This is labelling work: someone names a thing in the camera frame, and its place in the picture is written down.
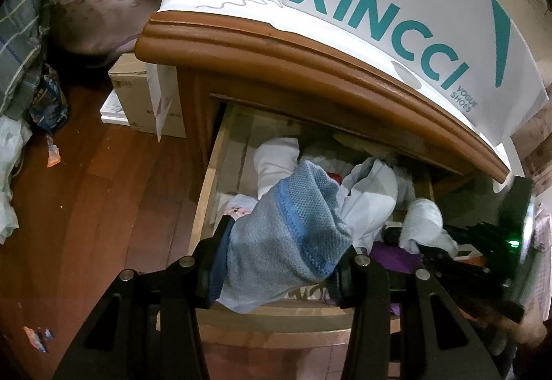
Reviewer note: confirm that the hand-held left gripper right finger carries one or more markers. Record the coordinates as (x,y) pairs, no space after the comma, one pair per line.
(338,281)

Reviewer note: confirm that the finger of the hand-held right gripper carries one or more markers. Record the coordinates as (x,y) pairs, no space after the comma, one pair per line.
(468,233)
(470,283)

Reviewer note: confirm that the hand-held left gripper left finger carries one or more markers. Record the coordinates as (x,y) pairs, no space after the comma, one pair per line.
(214,272)

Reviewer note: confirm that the purple underwear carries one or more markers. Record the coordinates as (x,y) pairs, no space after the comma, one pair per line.
(392,259)

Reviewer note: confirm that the blue-grey mesh underwear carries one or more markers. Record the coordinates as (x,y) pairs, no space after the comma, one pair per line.
(280,242)

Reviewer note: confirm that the person's right forearm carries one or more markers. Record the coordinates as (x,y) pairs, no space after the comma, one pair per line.
(532,315)

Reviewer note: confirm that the small white rolled cloth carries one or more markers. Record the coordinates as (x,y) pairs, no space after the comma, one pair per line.
(422,220)

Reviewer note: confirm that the pink printed cloth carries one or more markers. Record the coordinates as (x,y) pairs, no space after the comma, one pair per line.
(239,207)

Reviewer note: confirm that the white crumpled cloth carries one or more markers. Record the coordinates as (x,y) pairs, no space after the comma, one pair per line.
(371,199)

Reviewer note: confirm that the red cloth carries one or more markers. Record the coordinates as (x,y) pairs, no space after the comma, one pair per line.
(334,178)

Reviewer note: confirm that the white printed carton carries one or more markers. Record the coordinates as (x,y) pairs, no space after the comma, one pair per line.
(166,104)

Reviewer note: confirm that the torn wrapper scraps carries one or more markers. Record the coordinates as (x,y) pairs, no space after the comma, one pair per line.
(39,339)

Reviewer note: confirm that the white flat box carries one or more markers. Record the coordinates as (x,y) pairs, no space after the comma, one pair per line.
(110,110)

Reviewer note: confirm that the orange wrapper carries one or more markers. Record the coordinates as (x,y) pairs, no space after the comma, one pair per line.
(52,151)

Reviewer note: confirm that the brown cardboard box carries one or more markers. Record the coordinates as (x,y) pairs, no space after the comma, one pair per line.
(129,86)

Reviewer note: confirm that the wooden nightstand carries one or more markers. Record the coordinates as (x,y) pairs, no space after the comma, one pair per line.
(302,60)

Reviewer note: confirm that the blue snack packet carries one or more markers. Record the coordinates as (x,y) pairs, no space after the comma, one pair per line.
(49,104)

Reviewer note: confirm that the plaid cloth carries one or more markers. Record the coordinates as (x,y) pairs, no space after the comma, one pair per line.
(21,39)

